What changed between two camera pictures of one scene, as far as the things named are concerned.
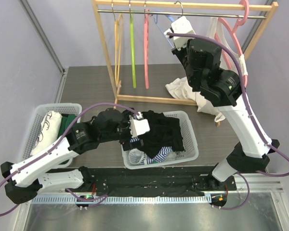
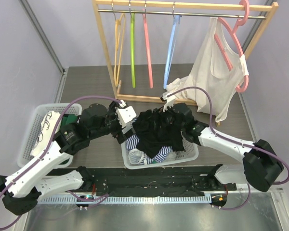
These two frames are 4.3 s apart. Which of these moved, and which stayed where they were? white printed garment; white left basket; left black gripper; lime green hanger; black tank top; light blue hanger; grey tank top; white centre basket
Moved: left black gripper; light blue hanger
Stayed: white left basket; white centre basket; black tank top; white printed garment; grey tank top; lime green hanger
